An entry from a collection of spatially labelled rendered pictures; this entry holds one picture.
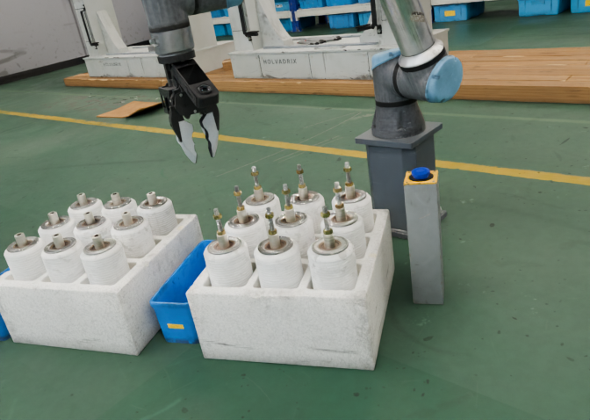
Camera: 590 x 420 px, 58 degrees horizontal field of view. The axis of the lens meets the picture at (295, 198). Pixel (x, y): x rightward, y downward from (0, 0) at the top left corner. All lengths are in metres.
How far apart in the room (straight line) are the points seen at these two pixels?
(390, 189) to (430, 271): 0.37
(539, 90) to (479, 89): 0.29
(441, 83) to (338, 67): 2.09
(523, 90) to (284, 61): 1.59
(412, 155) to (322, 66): 2.06
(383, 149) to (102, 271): 0.80
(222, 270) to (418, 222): 0.44
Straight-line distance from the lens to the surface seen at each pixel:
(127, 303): 1.31
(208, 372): 1.25
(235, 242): 1.17
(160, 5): 1.03
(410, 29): 1.34
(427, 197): 1.19
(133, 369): 1.34
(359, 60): 3.33
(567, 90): 2.80
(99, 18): 5.69
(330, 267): 1.06
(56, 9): 7.99
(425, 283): 1.30
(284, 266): 1.10
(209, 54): 4.63
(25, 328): 1.55
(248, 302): 1.13
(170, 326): 1.33
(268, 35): 3.99
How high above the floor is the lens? 0.78
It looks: 23 degrees down
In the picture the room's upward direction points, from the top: 10 degrees counter-clockwise
